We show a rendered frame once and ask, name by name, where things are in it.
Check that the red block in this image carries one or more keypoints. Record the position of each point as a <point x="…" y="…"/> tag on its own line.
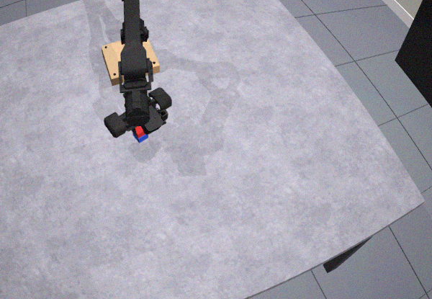
<point x="139" y="132"/>

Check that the blue block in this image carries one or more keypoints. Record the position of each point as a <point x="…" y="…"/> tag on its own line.
<point x="141" y="139"/>

